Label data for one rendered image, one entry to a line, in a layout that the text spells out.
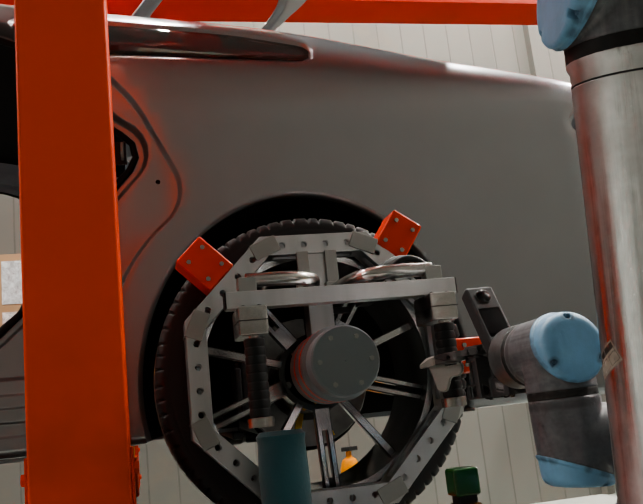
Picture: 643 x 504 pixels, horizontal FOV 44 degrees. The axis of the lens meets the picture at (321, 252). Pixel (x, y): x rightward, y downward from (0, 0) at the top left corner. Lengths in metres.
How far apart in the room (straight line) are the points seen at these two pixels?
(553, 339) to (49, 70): 0.98
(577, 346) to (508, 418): 5.22
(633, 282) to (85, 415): 0.92
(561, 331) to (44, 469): 0.82
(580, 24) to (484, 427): 5.51
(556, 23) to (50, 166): 0.94
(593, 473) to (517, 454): 5.23
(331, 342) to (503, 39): 5.83
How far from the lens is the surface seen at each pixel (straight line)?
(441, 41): 6.88
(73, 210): 1.44
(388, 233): 1.67
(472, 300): 1.25
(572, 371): 1.05
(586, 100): 0.79
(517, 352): 1.10
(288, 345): 1.68
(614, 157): 0.77
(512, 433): 6.28
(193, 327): 1.56
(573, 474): 1.06
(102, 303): 1.40
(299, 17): 4.71
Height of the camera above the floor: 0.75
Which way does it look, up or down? 12 degrees up
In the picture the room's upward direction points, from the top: 6 degrees counter-clockwise
